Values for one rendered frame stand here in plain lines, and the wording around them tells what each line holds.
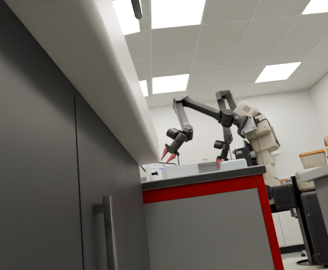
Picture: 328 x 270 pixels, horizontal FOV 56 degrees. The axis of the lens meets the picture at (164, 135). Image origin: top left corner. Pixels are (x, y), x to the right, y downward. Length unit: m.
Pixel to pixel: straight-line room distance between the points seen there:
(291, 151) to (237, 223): 5.13
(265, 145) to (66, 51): 1.92
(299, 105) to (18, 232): 6.40
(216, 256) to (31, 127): 0.89
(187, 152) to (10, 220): 5.09
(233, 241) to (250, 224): 0.08
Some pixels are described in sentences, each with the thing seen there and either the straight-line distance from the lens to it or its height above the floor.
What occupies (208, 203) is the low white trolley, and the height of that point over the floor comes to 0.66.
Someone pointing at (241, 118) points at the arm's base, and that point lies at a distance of 2.09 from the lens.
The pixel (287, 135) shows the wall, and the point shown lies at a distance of 6.25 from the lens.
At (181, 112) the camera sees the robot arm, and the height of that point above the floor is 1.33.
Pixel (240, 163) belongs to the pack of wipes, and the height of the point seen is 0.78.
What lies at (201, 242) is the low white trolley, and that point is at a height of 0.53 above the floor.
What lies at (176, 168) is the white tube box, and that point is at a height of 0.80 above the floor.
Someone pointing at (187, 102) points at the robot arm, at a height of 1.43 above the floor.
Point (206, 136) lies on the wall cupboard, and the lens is 5.43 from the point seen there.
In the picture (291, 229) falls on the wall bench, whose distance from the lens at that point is 5.20.
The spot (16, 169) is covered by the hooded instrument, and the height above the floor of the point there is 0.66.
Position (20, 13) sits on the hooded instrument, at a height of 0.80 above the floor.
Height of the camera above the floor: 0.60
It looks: 17 degrees up
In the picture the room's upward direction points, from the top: 8 degrees counter-clockwise
